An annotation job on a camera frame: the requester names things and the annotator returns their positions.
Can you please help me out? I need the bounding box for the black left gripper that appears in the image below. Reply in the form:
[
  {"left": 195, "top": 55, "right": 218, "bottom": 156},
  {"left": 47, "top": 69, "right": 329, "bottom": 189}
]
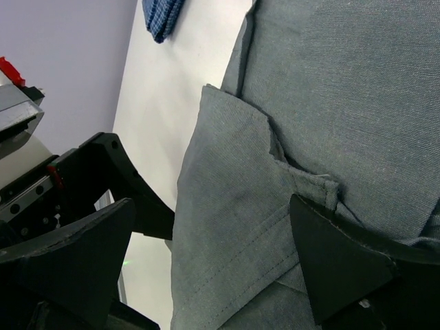
[{"left": 1, "top": 133, "right": 175, "bottom": 248}]

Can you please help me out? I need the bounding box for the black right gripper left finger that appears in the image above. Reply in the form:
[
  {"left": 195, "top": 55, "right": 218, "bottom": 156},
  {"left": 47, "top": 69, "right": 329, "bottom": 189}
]
[{"left": 1, "top": 199, "right": 135, "bottom": 329}]

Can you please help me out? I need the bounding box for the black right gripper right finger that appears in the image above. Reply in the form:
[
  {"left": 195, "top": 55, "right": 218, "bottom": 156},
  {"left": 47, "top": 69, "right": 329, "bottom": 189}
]
[{"left": 290, "top": 195, "right": 439, "bottom": 329}]

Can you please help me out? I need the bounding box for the grey long sleeve shirt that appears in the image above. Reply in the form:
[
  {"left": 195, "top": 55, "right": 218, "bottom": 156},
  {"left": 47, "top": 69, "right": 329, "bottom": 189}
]
[{"left": 170, "top": 1, "right": 439, "bottom": 329}]

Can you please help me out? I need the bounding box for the blue checked folded shirt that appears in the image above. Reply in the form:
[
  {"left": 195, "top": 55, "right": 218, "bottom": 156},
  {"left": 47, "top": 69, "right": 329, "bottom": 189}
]
[{"left": 142, "top": 0, "right": 185, "bottom": 44}]

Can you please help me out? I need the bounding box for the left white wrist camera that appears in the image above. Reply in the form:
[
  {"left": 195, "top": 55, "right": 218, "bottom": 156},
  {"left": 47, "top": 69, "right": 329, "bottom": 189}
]
[{"left": 1, "top": 56, "right": 52, "bottom": 188}]

